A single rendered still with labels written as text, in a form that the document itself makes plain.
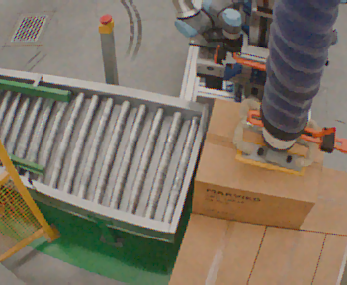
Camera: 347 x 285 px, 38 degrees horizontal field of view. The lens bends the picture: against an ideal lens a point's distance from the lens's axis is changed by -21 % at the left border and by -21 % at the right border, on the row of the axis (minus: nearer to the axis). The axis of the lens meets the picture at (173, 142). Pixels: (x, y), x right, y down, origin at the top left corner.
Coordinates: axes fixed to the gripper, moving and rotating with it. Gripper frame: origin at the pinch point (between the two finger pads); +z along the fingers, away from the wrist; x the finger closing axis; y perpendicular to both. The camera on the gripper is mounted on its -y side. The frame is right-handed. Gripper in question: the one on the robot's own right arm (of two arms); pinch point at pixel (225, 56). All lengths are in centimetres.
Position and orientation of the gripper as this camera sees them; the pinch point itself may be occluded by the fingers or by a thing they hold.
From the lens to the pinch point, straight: 253.6
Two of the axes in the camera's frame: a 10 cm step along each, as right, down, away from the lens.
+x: 2.6, -8.6, 4.3
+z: 0.1, 4.5, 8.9
